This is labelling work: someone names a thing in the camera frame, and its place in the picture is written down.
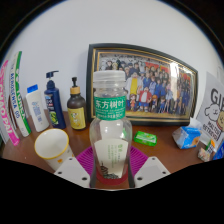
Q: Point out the clear green-labelled drink bottle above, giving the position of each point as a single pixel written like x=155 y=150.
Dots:
x=110 y=133

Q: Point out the white printed gift bag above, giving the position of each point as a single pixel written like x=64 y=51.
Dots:
x=211 y=106

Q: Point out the green small packet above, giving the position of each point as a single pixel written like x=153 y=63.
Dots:
x=145 y=138

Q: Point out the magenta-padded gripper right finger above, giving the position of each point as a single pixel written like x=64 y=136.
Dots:
x=151 y=170

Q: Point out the framed group picture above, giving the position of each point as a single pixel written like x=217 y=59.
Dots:
x=156 y=86

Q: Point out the white blue-green shuttlecock tube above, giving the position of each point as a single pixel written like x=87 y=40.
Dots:
x=20 y=100

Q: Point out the dark blue pump bottle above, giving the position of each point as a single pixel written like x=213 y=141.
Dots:
x=55 y=106

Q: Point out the white lotion bottle blue cap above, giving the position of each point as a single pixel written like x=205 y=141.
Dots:
x=36 y=111

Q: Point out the blue tissue pack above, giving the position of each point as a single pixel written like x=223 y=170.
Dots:
x=188 y=136

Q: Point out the brown pump bottle yellow label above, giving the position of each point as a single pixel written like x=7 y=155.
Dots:
x=77 y=115

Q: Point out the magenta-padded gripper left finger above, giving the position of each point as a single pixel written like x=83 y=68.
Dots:
x=71 y=170

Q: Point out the pink shuttlecock tube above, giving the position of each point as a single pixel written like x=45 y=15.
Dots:
x=7 y=113

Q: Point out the blue detergent bottle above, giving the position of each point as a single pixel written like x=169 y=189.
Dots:
x=219 y=151

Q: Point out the white yellow-rimmed cup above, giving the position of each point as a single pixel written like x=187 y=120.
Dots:
x=50 y=146

